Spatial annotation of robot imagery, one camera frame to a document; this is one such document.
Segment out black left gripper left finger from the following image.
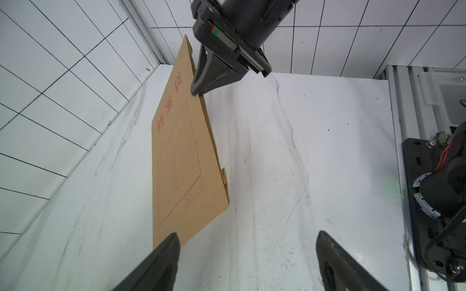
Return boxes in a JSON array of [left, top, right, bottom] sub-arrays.
[[114, 232, 181, 291]]

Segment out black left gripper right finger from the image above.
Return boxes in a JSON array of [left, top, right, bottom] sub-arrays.
[[316, 230, 386, 291]]

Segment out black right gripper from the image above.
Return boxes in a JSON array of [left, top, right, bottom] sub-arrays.
[[191, 1, 273, 96]]

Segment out brown kraft file bags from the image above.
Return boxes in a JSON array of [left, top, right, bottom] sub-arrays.
[[152, 38, 229, 247]]

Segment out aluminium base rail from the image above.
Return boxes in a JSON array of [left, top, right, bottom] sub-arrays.
[[382, 65, 466, 291]]

